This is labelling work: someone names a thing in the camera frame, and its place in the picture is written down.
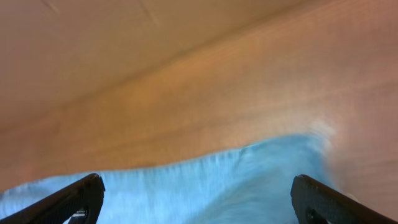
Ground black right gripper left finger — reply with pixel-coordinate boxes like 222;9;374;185
1;173;105;224

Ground brown cardboard back panel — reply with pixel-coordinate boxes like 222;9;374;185
1;0;295;129

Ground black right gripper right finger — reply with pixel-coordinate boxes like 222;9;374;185
290;175;397;224

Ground light blue denim jeans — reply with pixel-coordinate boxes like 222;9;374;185
0;133;338;224

